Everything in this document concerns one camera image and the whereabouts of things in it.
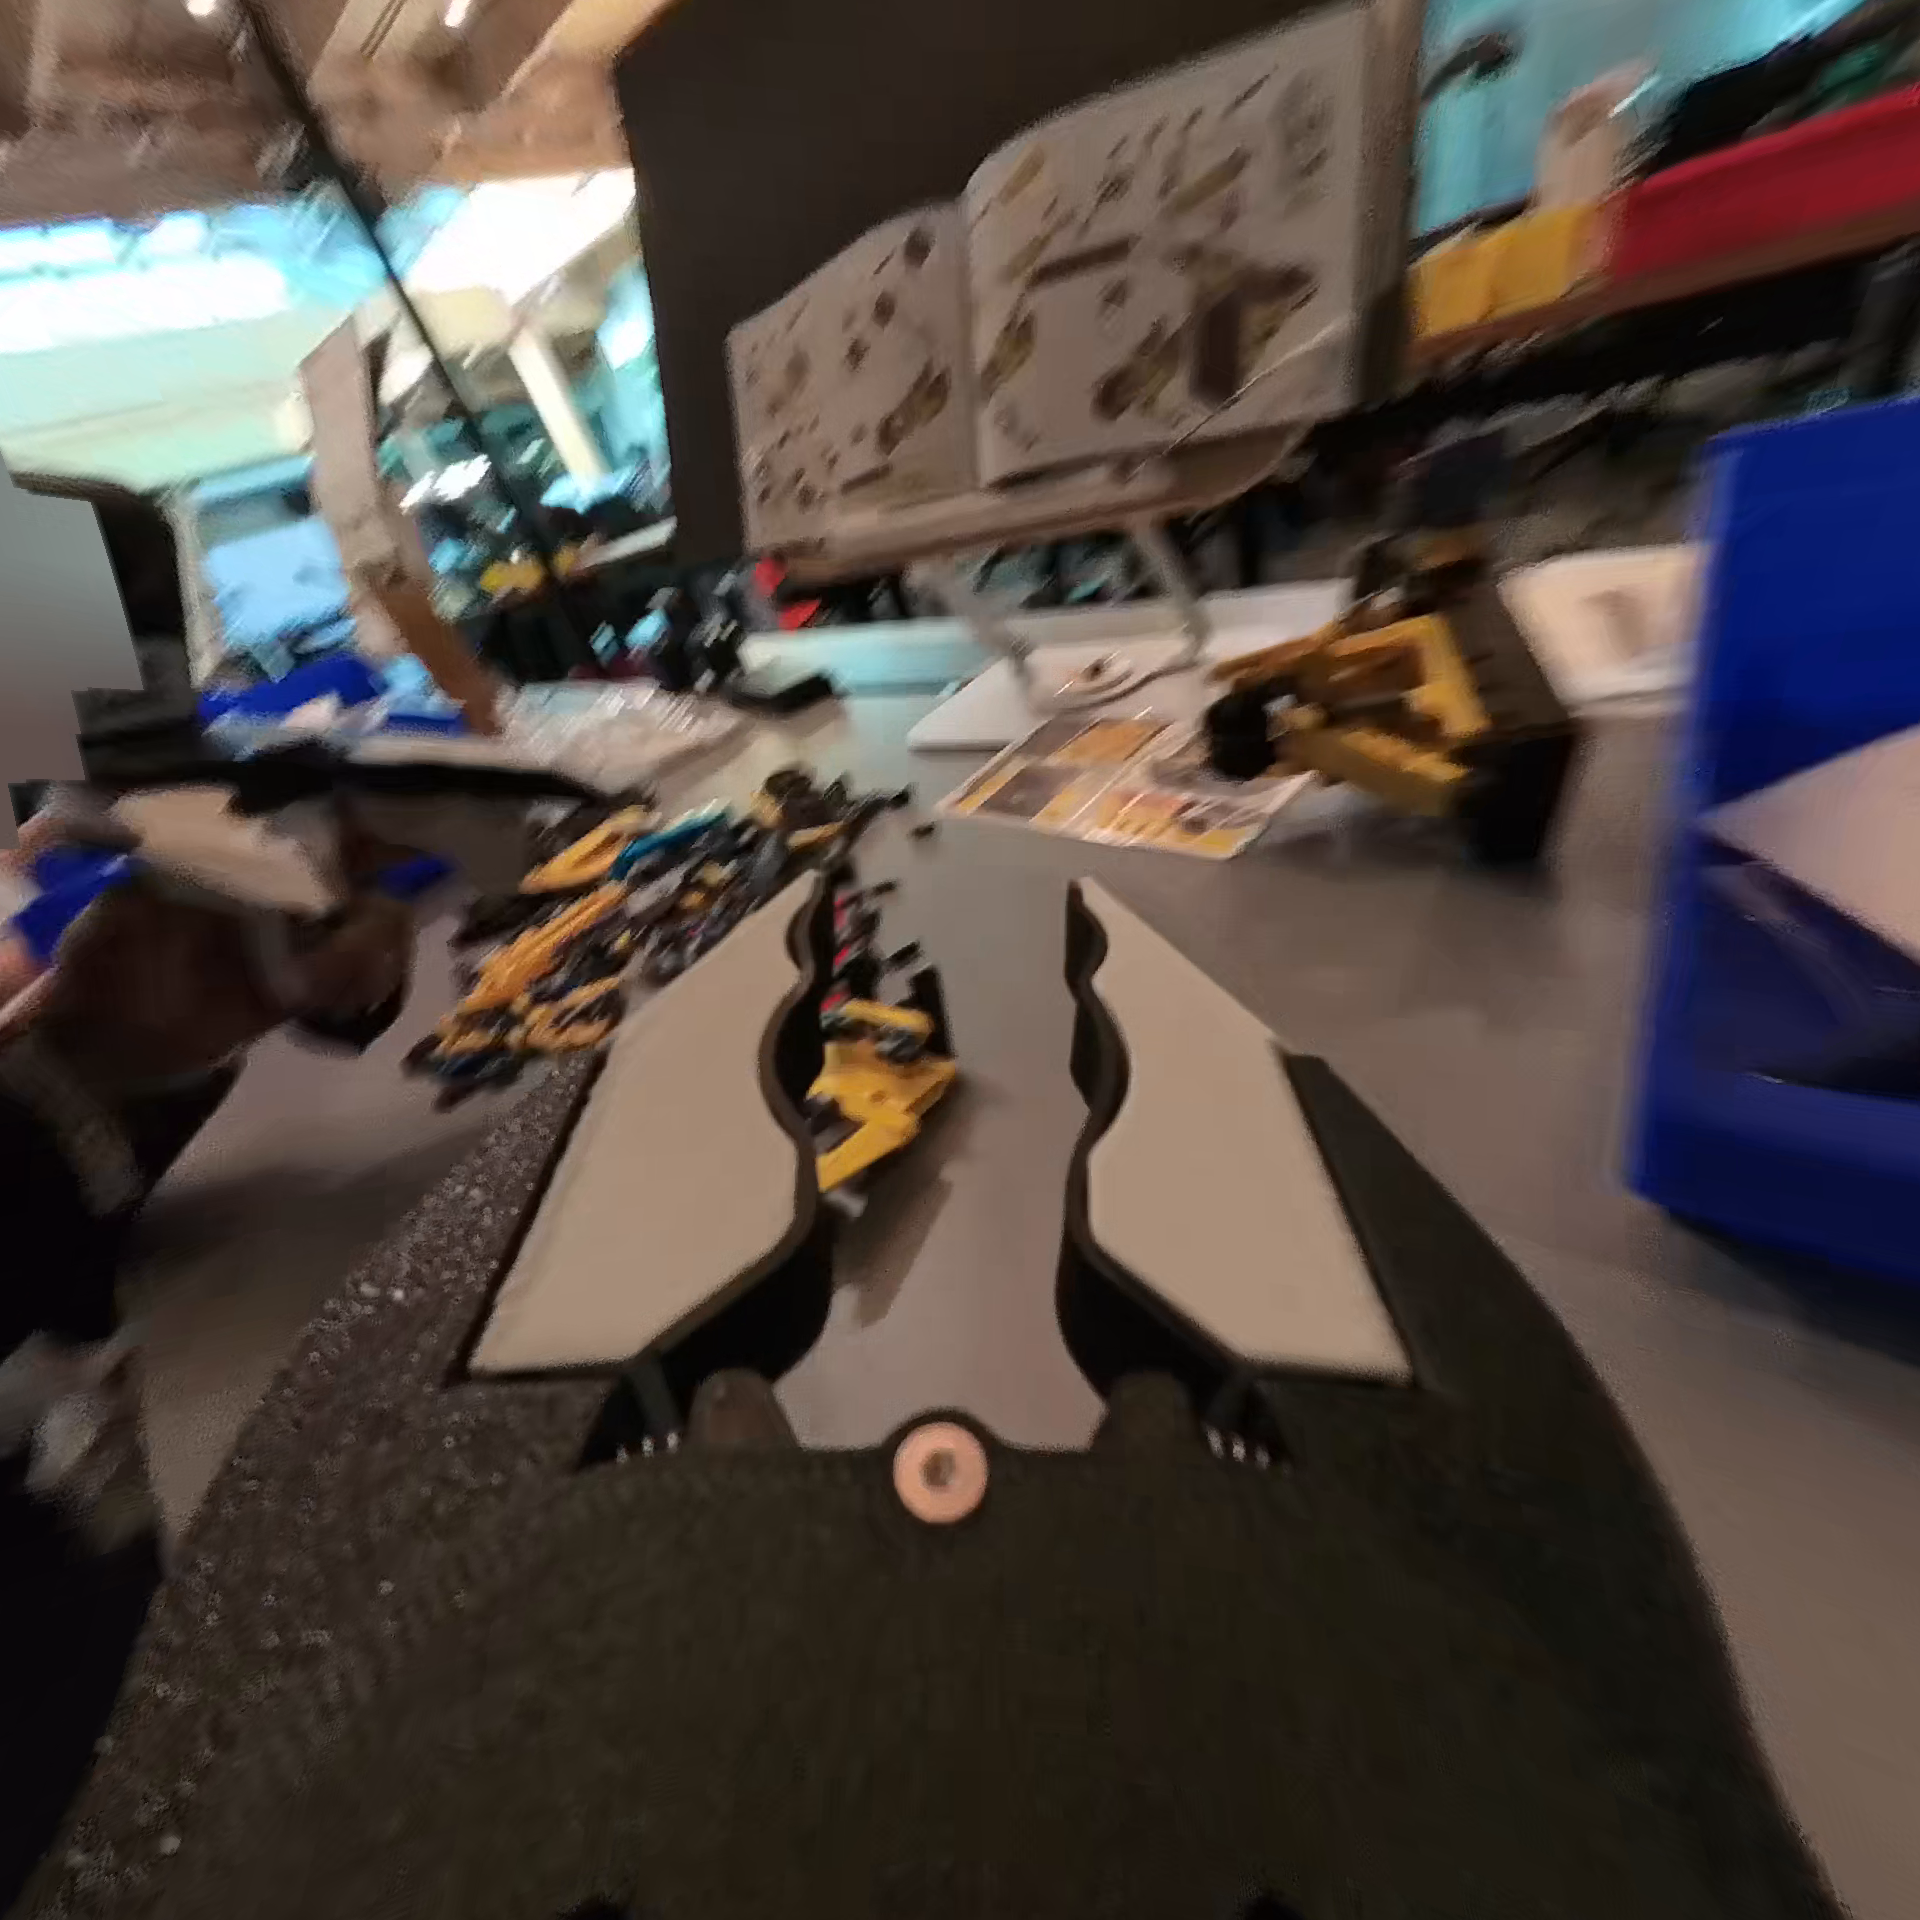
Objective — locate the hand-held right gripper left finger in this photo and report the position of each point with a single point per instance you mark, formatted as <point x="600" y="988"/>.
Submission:
<point x="661" y="1186"/>

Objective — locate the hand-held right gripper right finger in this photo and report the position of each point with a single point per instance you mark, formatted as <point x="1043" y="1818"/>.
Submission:
<point x="1243" y="1215"/>

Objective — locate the pile of small toy pieces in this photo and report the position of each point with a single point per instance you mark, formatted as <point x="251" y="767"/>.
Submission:
<point x="600" y="916"/>

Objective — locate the person's left forearm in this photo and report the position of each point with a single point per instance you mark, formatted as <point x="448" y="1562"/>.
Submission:
<point x="59" y="1202"/>

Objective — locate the person's left hand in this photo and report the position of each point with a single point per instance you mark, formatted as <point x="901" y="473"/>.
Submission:
<point x="195" y="975"/>

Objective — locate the blue plastic bin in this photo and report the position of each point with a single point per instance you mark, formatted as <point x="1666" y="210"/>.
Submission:
<point x="1800" y="599"/>
<point x="300" y="699"/>

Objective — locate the yellow toy wheel assembly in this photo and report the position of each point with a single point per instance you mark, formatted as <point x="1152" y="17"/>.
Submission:
<point x="879" y="1097"/>

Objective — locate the orange cardboard box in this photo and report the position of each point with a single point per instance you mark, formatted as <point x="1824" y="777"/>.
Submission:
<point x="399" y="571"/>

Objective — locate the heap of clear plastic bags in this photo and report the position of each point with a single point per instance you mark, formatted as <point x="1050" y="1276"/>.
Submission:
<point x="628" y="727"/>

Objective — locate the yellow sticker sheet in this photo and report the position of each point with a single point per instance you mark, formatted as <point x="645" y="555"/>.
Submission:
<point x="1109" y="788"/>

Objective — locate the yellow black toy model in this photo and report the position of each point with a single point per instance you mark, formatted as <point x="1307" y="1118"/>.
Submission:
<point x="1381" y="705"/>

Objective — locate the black device holder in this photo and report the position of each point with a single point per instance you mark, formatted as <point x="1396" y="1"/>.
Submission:
<point x="735" y="646"/>

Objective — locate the white book stand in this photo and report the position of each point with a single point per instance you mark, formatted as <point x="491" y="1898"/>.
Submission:
<point x="973" y="705"/>

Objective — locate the printed paper sheets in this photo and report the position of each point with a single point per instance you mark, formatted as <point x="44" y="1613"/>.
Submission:
<point x="1605" y="623"/>

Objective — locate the black board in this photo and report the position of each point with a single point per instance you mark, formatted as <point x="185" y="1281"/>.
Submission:
<point x="779" y="150"/>

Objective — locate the toy instruction booklet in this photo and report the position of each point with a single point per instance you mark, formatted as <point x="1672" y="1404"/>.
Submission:
<point x="1079" y="271"/>

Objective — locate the yellow storage box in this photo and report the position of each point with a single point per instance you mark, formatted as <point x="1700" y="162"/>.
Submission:
<point x="1507" y="277"/>

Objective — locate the red storage bin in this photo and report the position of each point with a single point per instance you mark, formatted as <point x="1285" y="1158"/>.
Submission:
<point x="1770" y="188"/>

